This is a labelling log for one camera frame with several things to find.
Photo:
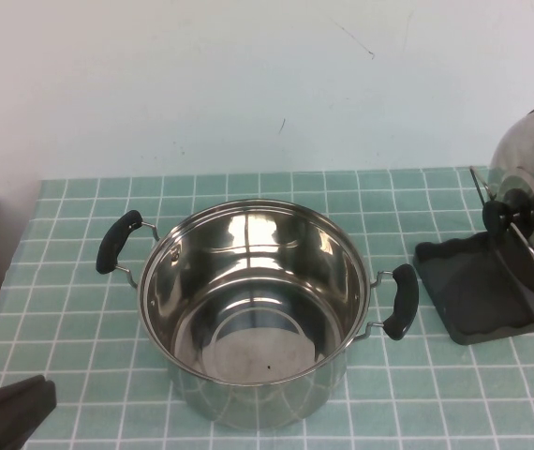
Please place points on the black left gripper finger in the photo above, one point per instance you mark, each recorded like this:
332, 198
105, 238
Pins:
4, 417

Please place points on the stainless steel pot lid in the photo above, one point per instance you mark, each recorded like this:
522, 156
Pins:
529, 154

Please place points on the green checked tablecloth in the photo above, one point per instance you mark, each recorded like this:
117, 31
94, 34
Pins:
61, 328

